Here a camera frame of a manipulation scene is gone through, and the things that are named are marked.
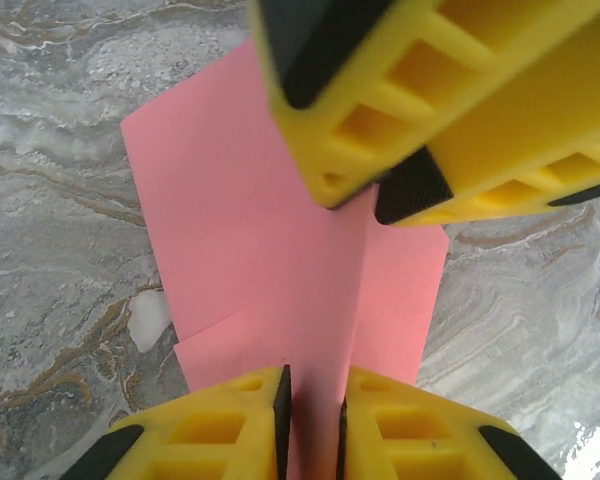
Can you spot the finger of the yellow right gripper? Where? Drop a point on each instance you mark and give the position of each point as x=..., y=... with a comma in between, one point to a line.
x=405, y=60
x=530, y=125

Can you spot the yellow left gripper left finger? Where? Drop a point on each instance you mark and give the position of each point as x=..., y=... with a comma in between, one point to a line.
x=205, y=430

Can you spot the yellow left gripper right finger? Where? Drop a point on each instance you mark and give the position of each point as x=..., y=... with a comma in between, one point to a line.
x=420, y=435

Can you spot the pink paper sheet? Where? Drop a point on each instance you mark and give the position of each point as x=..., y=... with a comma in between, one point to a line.
x=255, y=225

